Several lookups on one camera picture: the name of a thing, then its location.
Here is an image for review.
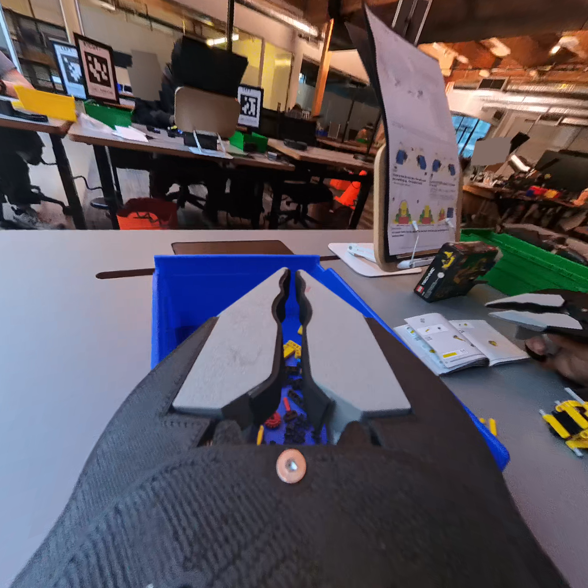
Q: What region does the black monitor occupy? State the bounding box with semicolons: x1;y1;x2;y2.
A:
535;149;588;194

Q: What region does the wooden office desk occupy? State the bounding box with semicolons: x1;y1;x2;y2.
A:
269;138;375;229
0;112;88;229
69;122;295;229

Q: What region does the orange traffic cone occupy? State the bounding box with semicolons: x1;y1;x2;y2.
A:
334;170;368;209

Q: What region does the black lego set box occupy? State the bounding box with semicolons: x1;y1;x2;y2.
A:
413;242;499;303

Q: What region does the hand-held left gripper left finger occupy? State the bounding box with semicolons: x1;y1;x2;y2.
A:
171;267;292;429

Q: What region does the blue plastic bin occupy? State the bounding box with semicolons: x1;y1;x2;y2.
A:
151;254;511;471

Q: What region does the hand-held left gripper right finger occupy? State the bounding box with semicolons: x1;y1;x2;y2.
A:
295;269;413;443

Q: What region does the red bucket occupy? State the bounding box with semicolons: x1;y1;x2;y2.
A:
116;198;179;230

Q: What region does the printed instruction sheet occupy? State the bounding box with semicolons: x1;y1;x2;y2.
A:
365;6;461;256

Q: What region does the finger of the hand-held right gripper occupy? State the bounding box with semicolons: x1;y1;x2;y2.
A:
487;310;585;332
484;293;567;310

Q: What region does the person's right hand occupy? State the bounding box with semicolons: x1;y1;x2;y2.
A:
524;334;588;386

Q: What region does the black office chair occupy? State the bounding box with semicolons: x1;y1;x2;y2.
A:
0;129;70;227

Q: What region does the partly built yellow lego model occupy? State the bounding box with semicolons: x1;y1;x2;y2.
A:
540;388;588;458

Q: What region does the black framed tag sign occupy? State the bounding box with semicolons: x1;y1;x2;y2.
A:
237;85;264;128
73;33;120;104
50;40;88;100

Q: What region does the open lego instruction booklet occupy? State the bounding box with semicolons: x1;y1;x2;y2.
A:
394;313;531;376

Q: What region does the yellow plastic bin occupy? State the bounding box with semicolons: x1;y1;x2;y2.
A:
13;85;77;122

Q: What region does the pile of lego pieces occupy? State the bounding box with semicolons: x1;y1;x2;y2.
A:
255;324;329;446

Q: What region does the desk cable hatch cover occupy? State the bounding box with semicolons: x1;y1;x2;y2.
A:
171;240;295;256

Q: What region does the small green plastic bin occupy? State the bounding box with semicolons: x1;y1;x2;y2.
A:
229;130;268;153

